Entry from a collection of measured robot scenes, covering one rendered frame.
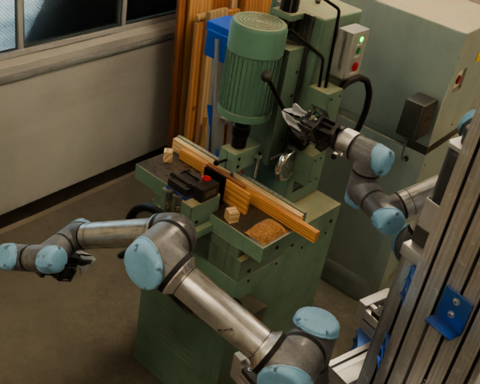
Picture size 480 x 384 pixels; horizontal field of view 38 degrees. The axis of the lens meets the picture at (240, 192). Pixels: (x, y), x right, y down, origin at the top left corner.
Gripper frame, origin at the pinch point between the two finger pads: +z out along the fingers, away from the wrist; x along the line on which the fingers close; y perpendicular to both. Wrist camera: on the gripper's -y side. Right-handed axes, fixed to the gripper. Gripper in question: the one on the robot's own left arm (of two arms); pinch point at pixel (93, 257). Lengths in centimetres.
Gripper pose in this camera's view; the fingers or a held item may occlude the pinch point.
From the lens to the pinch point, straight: 225.7
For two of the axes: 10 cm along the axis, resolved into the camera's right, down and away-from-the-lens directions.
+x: 7.4, 4.6, -5.0
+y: -4.6, 8.8, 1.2
